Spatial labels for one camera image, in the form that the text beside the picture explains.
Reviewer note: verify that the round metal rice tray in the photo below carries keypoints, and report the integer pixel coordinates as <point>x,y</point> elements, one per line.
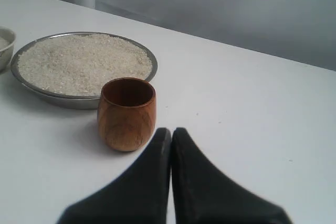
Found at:
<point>69,69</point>

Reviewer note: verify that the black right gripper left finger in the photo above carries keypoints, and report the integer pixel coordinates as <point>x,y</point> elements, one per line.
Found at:
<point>138,195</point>

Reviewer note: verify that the white ceramic rice bowl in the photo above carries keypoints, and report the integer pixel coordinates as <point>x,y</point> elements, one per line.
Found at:
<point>8,39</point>

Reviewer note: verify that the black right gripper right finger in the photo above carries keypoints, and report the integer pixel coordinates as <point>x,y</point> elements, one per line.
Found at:
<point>203,194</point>

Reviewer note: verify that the brown wooden cup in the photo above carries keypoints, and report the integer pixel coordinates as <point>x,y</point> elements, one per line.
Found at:
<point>126,114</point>

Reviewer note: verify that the white curtain backdrop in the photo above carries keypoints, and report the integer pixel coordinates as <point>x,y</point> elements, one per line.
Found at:
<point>300,30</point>

